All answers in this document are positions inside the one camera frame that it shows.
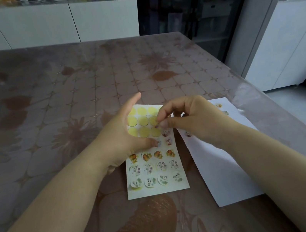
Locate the person's right hand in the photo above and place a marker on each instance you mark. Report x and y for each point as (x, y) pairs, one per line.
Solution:
(200, 121)

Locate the person's left hand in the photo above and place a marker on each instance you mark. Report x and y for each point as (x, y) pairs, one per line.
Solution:
(115, 138)

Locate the person's right thumb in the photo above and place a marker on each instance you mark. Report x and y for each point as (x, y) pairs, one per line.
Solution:
(171, 122)

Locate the person's left thumb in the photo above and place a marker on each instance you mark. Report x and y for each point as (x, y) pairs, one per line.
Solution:
(147, 144)

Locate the cream sticker sheet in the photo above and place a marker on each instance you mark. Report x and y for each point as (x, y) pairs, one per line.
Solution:
(156, 188)

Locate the person's right forearm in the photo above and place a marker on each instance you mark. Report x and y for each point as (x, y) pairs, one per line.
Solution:
(287, 185)

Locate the person's left forearm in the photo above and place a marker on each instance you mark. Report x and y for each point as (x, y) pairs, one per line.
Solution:
(47, 219)

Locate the rows of picture stickers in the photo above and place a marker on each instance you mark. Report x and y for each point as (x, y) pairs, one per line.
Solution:
(161, 165)

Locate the white paper sheet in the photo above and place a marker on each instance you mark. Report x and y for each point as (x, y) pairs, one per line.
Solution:
(224, 175)

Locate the brown floral plastic tablecloth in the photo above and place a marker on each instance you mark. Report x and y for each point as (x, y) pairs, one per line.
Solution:
(50, 93)

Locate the dark glass display cabinet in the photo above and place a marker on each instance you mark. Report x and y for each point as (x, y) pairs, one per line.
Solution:
(195, 5)

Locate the white refrigerator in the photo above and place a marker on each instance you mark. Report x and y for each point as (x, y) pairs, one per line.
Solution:
(288, 33)

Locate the white low cabinet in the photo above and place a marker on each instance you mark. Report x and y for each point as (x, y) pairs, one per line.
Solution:
(38, 25)

